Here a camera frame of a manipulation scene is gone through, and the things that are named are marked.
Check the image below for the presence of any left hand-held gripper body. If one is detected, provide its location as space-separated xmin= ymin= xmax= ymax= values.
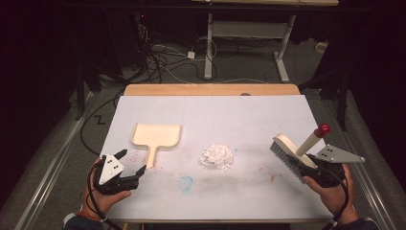
xmin=95 ymin=154 xmax=141 ymax=196

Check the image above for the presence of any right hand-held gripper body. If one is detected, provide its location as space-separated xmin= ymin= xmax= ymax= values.
xmin=305 ymin=144 xmax=367 ymax=189

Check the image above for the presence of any cream brush with red knob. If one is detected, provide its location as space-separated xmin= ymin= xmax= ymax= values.
xmin=269 ymin=123 xmax=332 ymax=184

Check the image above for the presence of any person's left hand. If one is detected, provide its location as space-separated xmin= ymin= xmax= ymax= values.
xmin=81 ymin=157 xmax=132 ymax=219

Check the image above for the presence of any person's right hand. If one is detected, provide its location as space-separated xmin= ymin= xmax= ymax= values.
xmin=302 ymin=163 xmax=356 ymax=224

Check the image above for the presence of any orange wristband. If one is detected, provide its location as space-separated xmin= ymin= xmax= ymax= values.
xmin=76 ymin=210 xmax=103 ymax=223

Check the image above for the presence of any black stand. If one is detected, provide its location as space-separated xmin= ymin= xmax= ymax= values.
xmin=299 ymin=60 xmax=350 ymax=132
xmin=74 ymin=54 xmax=103 ymax=122

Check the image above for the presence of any pile of white paper scraps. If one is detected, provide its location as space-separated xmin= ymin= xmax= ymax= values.
xmin=198 ymin=143 xmax=236 ymax=173

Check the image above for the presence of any wooden table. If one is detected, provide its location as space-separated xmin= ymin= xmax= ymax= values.
xmin=108 ymin=82 xmax=334 ymax=224

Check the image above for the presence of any white table mat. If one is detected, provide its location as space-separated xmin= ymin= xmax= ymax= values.
xmin=100 ymin=95 xmax=334 ymax=222

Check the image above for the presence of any white power strip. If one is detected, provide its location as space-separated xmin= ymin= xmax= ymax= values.
xmin=315 ymin=40 xmax=329 ymax=55

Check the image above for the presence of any desk with white legs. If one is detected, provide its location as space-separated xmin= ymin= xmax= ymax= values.
xmin=191 ymin=0 xmax=340 ymax=83

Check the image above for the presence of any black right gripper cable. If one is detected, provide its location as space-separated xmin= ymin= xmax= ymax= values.
xmin=321 ymin=166 xmax=351 ymax=230

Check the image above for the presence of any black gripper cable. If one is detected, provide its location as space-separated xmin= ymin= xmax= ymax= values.
xmin=321 ymin=166 xmax=351 ymax=230
xmin=86 ymin=158 xmax=124 ymax=230

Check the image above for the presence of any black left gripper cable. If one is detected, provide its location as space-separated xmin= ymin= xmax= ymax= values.
xmin=86 ymin=158 xmax=124 ymax=230

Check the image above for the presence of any metal floor rail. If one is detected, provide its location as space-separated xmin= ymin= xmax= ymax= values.
xmin=320 ymin=95 xmax=401 ymax=230
xmin=13 ymin=91 xmax=95 ymax=230

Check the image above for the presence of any black floor cable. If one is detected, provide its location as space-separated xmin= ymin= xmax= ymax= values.
xmin=79 ymin=90 xmax=126 ymax=157

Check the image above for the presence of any tangle of floor cables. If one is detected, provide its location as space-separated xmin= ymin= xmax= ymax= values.
xmin=135 ymin=12 xmax=221 ymax=84

